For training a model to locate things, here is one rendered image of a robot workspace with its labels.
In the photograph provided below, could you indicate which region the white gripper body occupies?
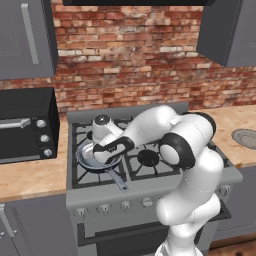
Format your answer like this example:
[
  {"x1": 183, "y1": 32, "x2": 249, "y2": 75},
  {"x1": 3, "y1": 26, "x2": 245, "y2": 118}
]
[{"x1": 92, "y1": 147, "x2": 116, "y2": 165}]

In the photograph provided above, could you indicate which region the dark frying pan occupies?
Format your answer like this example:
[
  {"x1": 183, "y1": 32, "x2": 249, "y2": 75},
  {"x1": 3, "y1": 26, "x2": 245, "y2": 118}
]
[{"x1": 75, "y1": 141, "x2": 130, "y2": 194}]

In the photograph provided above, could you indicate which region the grey gas stove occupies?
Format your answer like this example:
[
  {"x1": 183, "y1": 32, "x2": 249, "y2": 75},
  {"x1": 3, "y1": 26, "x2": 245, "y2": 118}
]
[{"x1": 65, "y1": 101, "x2": 244, "y2": 256}]

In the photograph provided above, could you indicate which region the silver toaster oven knob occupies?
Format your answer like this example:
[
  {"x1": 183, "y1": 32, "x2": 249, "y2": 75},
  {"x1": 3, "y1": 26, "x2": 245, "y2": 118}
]
[
  {"x1": 39, "y1": 133, "x2": 51, "y2": 144},
  {"x1": 42, "y1": 147, "x2": 54, "y2": 159},
  {"x1": 35, "y1": 118, "x2": 47, "y2": 129}
]

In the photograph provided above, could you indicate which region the black toaster oven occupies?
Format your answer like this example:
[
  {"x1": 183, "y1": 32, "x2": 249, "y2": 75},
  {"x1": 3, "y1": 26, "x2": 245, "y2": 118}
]
[{"x1": 0, "y1": 87, "x2": 61, "y2": 165}]

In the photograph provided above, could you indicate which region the grey base cupboard door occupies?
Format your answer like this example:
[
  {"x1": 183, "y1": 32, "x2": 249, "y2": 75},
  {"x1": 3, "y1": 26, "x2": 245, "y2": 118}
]
[{"x1": 0, "y1": 194, "x2": 78, "y2": 256}]

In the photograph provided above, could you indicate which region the grey base cupboard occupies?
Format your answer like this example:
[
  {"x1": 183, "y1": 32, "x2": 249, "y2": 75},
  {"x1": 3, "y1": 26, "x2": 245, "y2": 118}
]
[{"x1": 211, "y1": 165, "x2": 256, "y2": 243}]

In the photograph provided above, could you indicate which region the grey round plate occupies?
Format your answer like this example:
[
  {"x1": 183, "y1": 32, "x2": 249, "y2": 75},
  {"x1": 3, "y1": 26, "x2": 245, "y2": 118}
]
[{"x1": 231, "y1": 128, "x2": 256, "y2": 150}]

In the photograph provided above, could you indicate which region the black range hood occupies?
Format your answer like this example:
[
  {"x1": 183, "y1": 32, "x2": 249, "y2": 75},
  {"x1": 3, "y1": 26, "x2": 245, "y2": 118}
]
[{"x1": 62, "y1": 0, "x2": 216, "y2": 7}]

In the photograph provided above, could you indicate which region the black oven door handle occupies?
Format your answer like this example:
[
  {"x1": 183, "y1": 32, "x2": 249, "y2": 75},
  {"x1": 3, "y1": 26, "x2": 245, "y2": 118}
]
[{"x1": 77, "y1": 201, "x2": 232, "y2": 248}]

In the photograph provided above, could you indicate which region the silver toaster oven handle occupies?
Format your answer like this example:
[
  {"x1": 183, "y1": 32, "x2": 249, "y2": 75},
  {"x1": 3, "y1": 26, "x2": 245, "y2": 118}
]
[{"x1": 0, "y1": 117, "x2": 32, "y2": 130}]

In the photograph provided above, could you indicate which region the silver base cupboard handle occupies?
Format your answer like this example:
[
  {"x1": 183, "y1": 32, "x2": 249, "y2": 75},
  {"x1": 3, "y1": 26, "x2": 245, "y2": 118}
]
[{"x1": 0, "y1": 203, "x2": 18, "y2": 239}]

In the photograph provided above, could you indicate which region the grey cupboard door handle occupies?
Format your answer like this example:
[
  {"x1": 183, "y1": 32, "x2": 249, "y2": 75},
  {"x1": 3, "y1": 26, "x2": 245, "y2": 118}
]
[{"x1": 20, "y1": 3, "x2": 41, "y2": 65}]

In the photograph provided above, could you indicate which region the grey wall cupboard door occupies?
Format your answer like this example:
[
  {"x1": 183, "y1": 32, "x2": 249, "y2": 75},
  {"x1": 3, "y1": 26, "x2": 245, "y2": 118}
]
[{"x1": 0, "y1": 0, "x2": 60, "y2": 81}]

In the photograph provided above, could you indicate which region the grey wall cupboard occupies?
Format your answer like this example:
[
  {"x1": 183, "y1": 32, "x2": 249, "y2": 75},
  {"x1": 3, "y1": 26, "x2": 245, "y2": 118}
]
[{"x1": 196, "y1": 0, "x2": 256, "y2": 68}]

